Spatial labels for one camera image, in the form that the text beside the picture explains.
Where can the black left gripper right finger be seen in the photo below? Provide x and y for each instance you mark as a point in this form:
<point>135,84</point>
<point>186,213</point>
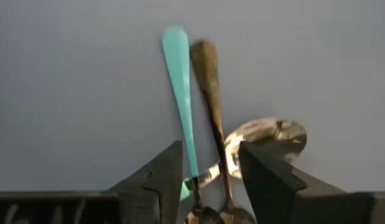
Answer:
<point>267,186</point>

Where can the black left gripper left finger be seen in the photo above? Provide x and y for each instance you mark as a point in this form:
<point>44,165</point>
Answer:
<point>158,186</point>

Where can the blue-grey table mat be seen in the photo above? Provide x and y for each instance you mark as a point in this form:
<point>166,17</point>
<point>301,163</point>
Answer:
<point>71,93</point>

